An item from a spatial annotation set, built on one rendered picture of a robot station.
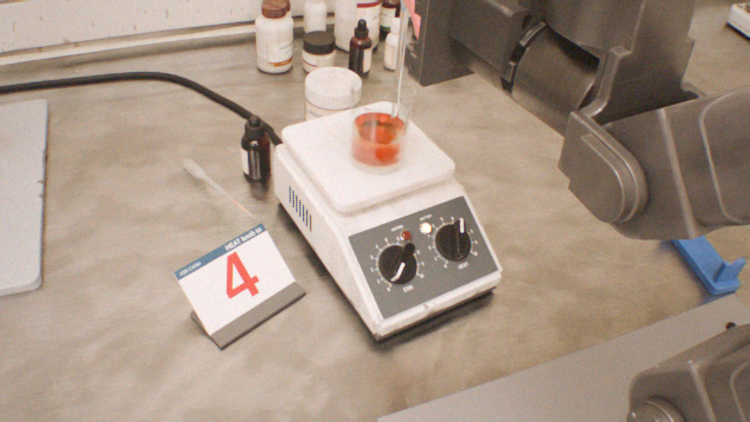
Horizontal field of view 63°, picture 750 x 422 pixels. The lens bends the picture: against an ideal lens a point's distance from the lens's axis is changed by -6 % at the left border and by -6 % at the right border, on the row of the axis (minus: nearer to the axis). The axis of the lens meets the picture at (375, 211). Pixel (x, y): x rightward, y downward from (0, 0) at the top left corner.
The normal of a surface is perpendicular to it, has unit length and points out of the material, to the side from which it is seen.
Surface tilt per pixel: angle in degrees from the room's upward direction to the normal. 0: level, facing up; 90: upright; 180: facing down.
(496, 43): 89
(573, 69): 48
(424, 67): 88
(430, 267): 30
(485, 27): 89
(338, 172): 0
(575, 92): 66
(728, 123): 83
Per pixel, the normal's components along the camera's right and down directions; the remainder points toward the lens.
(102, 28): 0.33, 0.65
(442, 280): 0.32, -0.33
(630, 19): -0.93, 0.25
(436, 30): 0.53, 0.58
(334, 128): 0.07, -0.74
